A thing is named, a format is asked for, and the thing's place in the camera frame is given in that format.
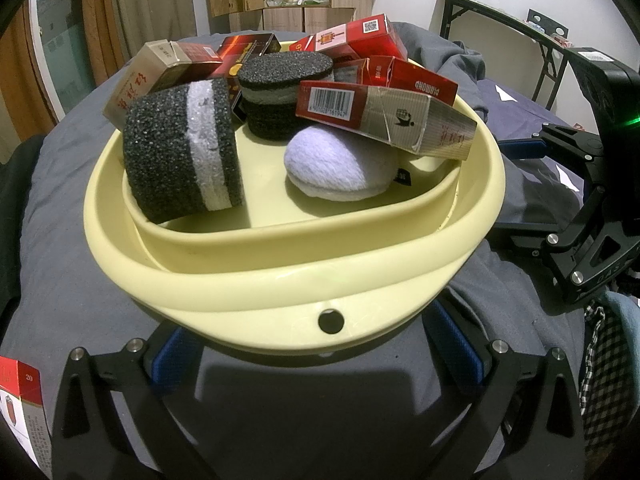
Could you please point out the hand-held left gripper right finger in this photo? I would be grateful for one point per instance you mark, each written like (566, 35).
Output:
(452, 355)

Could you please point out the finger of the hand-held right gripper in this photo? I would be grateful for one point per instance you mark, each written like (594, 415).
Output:
(530, 236)
(522, 148)

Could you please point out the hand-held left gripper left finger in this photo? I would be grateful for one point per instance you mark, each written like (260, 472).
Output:
(169, 365)

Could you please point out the red cigarette pack white lettering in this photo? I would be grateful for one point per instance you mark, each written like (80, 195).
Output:
(415, 81)

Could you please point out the red and white cigarette pack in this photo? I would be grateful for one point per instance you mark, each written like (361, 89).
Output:
(150, 62)
(390, 116)
(22, 410)

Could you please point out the pale yellow plastic basin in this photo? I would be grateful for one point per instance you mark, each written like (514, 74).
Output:
(280, 280)

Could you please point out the white round plush puff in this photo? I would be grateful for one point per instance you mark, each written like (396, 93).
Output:
(325, 160)

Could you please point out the black foam cylinder grey band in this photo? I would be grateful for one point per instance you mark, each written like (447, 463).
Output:
(162, 160)
(282, 68)

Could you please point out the red cigarette pack gold print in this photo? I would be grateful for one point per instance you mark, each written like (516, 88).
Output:
(350, 36)

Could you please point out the dark brown cigarette pack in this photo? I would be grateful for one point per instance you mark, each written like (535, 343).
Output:
(241, 51)

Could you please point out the black chair with round holes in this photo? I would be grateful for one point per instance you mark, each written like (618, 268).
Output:
(550, 23)

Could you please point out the dark grey crumpled cloth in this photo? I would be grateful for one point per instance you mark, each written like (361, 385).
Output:
(450, 60)

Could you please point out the black-legged folding table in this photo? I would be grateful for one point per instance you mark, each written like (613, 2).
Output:
(480, 1)

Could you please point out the black white checkered cloth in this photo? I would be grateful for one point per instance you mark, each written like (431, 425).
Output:
(607, 375)

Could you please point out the glass window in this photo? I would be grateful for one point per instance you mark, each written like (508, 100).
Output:
(60, 50)

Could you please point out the beige curtain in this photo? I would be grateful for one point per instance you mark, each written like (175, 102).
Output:
(140, 5)

